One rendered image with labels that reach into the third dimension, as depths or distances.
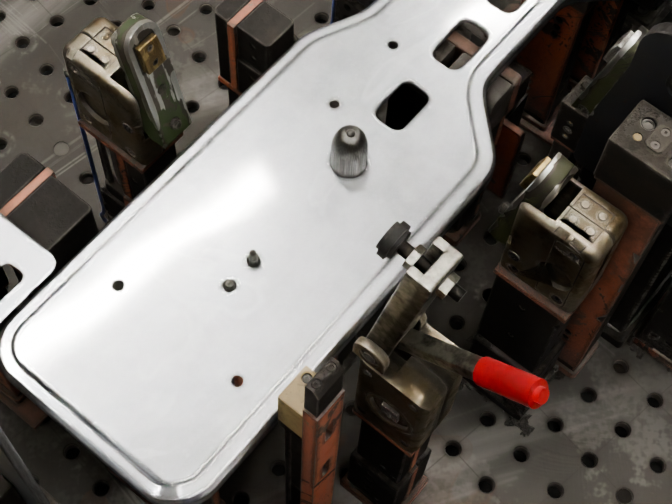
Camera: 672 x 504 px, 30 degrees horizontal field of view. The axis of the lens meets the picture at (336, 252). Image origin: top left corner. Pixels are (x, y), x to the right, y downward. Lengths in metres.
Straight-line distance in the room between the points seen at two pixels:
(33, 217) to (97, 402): 0.19
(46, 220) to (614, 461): 0.63
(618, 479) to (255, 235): 0.49
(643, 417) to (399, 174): 0.43
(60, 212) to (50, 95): 0.42
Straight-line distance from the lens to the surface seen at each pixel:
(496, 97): 1.16
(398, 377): 0.96
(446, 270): 0.82
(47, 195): 1.12
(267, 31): 1.18
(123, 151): 1.19
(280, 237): 1.06
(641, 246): 1.09
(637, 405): 1.37
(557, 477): 1.32
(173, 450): 0.99
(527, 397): 0.86
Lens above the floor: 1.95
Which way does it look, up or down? 64 degrees down
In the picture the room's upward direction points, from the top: 4 degrees clockwise
